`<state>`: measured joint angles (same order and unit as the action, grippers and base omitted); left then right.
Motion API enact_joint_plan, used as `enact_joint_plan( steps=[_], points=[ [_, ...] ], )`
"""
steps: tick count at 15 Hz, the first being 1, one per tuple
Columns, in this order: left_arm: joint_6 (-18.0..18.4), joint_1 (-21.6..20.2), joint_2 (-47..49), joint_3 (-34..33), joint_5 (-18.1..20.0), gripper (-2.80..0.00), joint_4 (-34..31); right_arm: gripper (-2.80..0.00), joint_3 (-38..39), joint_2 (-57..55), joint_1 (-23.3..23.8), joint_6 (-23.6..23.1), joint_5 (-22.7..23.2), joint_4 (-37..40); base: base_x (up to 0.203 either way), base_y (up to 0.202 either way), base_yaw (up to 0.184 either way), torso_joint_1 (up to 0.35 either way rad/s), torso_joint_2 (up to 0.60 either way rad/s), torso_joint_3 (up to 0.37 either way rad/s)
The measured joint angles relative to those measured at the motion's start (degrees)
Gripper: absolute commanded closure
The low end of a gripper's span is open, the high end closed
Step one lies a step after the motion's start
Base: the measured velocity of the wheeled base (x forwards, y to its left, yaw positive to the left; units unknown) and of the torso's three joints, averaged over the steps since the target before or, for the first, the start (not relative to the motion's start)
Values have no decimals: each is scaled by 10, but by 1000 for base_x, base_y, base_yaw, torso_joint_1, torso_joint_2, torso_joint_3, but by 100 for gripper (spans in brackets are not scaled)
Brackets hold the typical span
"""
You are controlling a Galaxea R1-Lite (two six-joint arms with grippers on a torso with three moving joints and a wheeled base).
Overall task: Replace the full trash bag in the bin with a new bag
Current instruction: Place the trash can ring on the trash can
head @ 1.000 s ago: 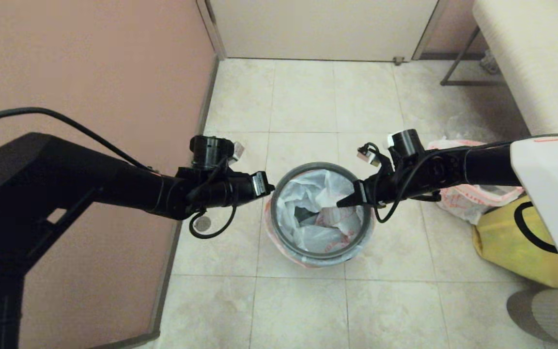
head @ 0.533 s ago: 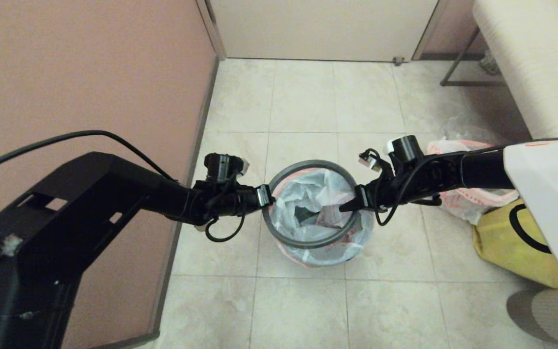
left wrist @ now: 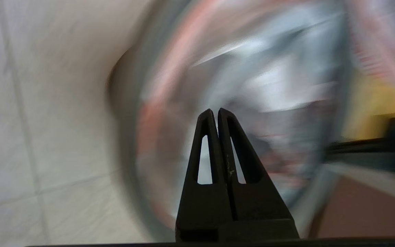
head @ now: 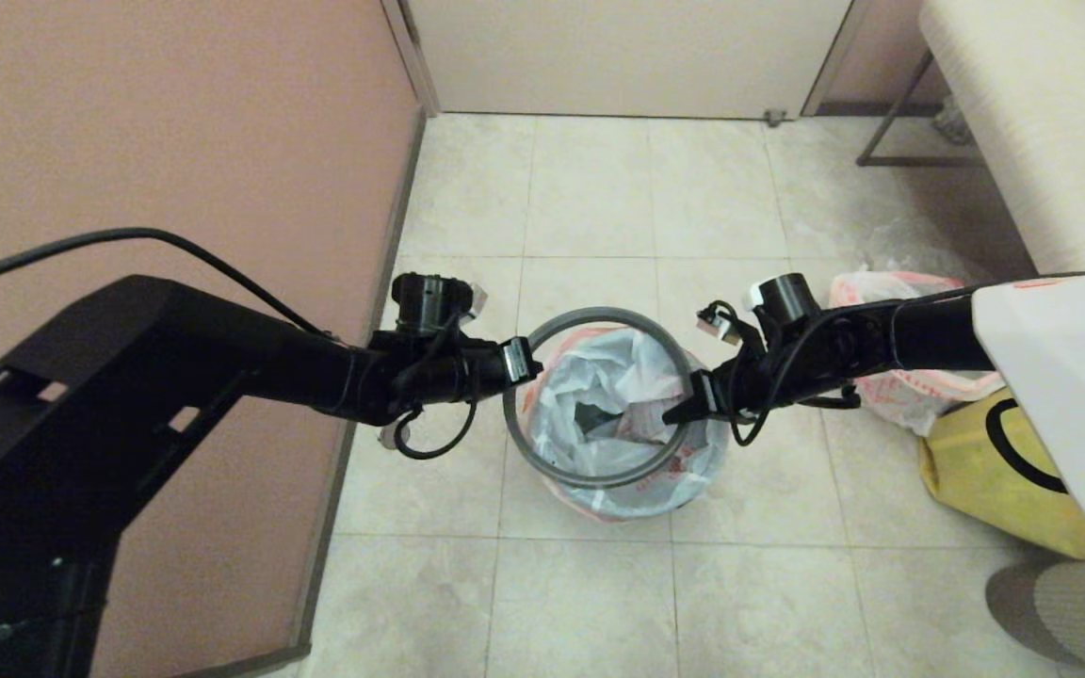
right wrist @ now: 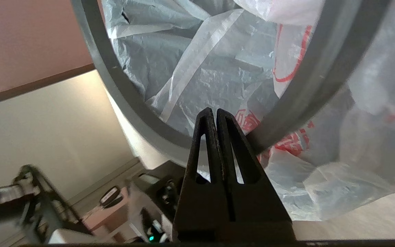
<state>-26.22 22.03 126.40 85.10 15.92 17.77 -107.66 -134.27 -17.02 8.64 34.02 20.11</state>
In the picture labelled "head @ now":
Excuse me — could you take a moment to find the grey ribbed cylinder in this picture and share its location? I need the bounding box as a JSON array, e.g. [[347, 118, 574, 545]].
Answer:
[[983, 557, 1085, 678]]

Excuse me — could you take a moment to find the left wrist camera black cylinder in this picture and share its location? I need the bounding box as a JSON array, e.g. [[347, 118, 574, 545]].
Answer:
[[389, 272, 478, 338]]

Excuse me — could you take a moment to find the used white red-print trash bag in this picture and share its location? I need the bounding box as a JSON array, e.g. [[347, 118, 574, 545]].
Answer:
[[828, 270, 1007, 437]]

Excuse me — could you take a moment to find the wrist camera black cylinder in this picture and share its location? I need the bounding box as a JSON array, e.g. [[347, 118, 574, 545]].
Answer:
[[750, 272, 823, 328], [389, 272, 478, 338]]

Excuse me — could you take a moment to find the dark metal table frame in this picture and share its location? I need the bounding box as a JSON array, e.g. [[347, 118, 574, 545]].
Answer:
[[853, 52, 986, 172]]

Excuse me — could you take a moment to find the yellow fabric tote bag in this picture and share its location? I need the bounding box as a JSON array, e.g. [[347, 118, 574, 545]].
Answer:
[[917, 386, 1085, 562]]

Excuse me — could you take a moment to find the white cartoon-print plastic bag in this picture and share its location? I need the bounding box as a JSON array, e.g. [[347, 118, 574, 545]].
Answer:
[[524, 325, 732, 525]]

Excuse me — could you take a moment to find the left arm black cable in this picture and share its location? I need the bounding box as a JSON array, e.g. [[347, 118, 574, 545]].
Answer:
[[0, 227, 338, 342]]

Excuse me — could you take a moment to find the white wood-grain table top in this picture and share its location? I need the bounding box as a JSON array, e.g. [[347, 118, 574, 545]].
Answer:
[[919, 0, 1085, 279]]

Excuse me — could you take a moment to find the small clear plastic item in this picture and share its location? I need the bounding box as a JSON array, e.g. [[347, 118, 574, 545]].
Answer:
[[933, 99, 972, 150]]

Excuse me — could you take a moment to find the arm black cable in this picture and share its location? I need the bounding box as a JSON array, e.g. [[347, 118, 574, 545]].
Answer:
[[0, 227, 338, 342], [986, 397, 1068, 494]]

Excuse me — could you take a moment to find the small right wrist camera box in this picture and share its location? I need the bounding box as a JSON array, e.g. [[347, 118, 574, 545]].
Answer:
[[695, 300, 743, 346]]

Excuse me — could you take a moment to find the right wrist camera black cylinder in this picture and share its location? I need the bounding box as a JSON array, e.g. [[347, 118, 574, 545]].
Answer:
[[750, 272, 823, 328]]

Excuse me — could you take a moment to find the beige door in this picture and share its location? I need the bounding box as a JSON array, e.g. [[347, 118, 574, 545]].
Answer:
[[406, 0, 854, 123]]

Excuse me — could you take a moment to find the black bin retaining ring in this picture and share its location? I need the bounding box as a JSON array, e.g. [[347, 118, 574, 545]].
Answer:
[[502, 305, 700, 491]]

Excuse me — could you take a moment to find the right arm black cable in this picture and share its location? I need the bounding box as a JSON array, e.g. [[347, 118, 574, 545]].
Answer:
[[986, 397, 1068, 494]]

